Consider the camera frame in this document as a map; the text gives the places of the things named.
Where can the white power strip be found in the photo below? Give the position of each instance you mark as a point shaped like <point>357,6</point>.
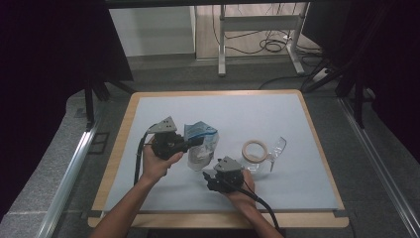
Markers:
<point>320,75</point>

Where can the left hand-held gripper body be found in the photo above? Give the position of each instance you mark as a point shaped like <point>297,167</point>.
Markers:
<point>166,145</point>

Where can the clear plastic bag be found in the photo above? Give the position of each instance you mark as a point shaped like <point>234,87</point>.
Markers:
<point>203,148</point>

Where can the clear glass jar with lid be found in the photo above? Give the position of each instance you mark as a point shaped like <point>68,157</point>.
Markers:
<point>256,152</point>

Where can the person's left hand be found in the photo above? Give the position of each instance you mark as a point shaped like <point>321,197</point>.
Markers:
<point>155,167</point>

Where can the white panel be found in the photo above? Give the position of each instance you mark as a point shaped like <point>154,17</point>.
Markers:
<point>152,31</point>

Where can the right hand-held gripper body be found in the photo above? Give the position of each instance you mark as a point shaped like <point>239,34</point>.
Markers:
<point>229,180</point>

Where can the wooden table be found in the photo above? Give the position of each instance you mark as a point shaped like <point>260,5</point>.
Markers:
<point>112,165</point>

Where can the pale blue table mat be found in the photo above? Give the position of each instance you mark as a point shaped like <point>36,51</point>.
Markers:
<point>231,115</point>

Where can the person's right hand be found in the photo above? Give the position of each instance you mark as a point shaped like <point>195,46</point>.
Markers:
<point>246,195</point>

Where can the silver metal rail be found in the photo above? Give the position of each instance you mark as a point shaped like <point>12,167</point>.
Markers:
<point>379,168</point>
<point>71,175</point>

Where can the white metal desk frame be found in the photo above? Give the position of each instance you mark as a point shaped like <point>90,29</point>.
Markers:
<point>261,23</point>

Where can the black tripod stand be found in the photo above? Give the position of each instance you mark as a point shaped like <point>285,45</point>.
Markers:
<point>95,89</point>
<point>358,92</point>

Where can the black curtain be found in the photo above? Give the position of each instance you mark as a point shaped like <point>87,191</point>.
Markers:
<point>43,66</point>
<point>389,49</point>

